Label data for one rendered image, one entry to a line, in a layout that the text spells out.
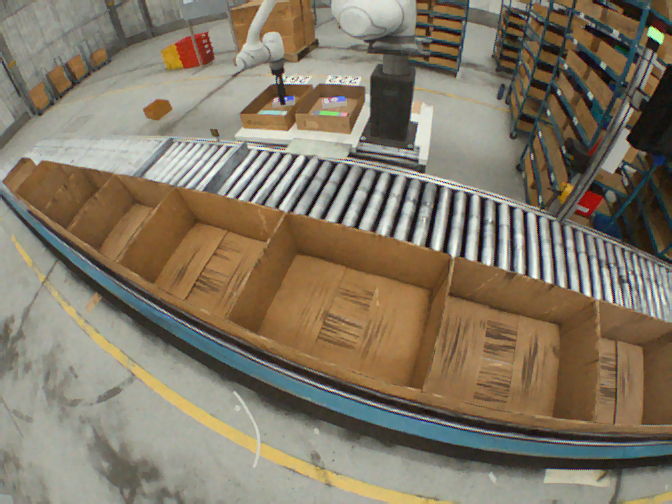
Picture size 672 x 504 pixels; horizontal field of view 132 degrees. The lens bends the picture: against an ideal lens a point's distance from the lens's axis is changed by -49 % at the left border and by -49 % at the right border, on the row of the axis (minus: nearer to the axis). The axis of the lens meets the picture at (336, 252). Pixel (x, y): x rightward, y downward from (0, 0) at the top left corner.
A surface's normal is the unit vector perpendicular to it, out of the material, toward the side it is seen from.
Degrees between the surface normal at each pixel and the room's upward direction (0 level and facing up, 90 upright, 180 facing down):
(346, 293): 0
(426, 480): 0
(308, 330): 2
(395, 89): 90
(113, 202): 89
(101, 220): 89
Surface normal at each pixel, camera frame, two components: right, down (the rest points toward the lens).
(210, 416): -0.06, -0.55
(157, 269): 0.94, 0.25
